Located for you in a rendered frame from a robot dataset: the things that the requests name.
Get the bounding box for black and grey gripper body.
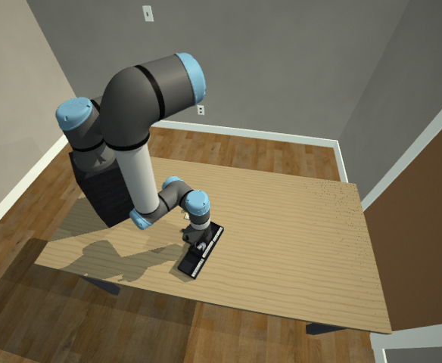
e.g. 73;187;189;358
182;218;212;245

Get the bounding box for black storage bins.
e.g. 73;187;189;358
178;221;224;279

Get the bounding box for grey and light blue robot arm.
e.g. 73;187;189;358
55;53;210;230

